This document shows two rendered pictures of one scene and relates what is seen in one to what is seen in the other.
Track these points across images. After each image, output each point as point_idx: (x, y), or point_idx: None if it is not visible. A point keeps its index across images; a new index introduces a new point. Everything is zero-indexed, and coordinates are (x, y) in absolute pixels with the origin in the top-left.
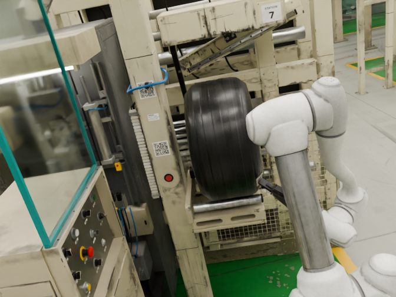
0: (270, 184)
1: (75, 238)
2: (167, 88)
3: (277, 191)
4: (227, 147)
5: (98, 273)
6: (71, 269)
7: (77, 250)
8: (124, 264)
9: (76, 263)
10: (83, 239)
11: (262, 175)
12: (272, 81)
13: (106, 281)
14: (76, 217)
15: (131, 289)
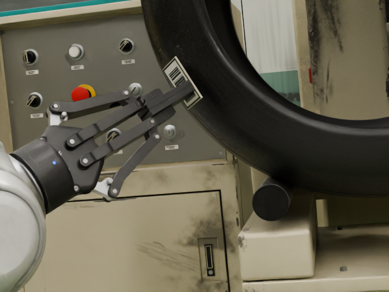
0: (146, 94)
1: (74, 62)
2: None
3: (106, 109)
4: None
5: (115, 159)
6: (38, 90)
7: (70, 80)
8: (176, 198)
9: (57, 94)
10: (101, 80)
11: (198, 76)
12: None
13: (102, 172)
14: (52, 15)
15: (175, 258)
